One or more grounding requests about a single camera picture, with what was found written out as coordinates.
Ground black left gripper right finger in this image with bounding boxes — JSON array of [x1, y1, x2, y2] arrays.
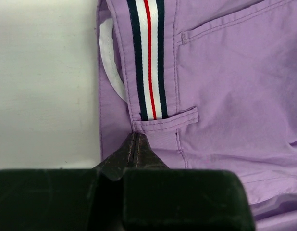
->
[[121, 133, 256, 231]]

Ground purple trousers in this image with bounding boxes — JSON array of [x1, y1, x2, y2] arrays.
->
[[96, 0, 297, 231]]

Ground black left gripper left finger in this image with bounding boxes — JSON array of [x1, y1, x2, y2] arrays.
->
[[0, 134, 135, 231]]

